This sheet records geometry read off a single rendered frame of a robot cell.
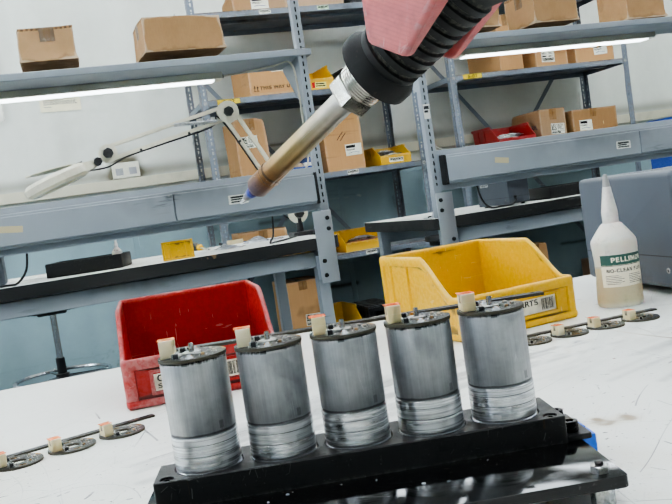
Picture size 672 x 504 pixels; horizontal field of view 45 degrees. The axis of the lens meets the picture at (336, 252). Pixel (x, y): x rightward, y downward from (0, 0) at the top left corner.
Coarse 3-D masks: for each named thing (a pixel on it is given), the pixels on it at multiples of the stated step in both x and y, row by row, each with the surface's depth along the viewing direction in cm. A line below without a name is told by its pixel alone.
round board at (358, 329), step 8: (328, 328) 31; (352, 328) 30; (360, 328) 30; (368, 328) 30; (312, 336) 30; (320, 336) 30; (328, 336) 29; (336, 336) 29; (344, 336) 29; (352, 336) 29
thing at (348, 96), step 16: (336, 80) 24; (352, 80) 24; (336, 96) 24; (352, 96) 24; (368, 96) 24; (320, 112) 25; (336, 112) 25; (352, 112) 25; (304, 128) 26; (320, 128) 26; (288, 144) 26; (304, 144) 26; (272, 160) 27; (288, 160) 27; (256, 176) 28; (272, 176) 27; (256, 192) 28
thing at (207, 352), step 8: (200, 352) 29; (208, 352) 30; (216, 352) 29; (224, 352) 30; (160, 360) 29; (168, 360) 29; (176, 360) 29; (184, 360) 29; (192, 360) 29; (200, 360) 29
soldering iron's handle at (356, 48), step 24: (456, 0) 21; (480, 0) 21; (504, 0) 22; (456, 24) 22; (360, 48) 23; (432, 48) 22; (360, 72) 23; (384, 72) 23; (408, 72) 23; (384, 96) 23; (408, 96) 24
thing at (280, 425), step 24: (240, 360) 30; (264, 360) 29; (288, 360) 29; (264, 384) 29; (288, 384) 29; (264, 408) 29; (288, 408) 29; (264, 432) 29; (288, 432) 29; (312, 432) 30; (264, 456) 29; (288, 456) 29
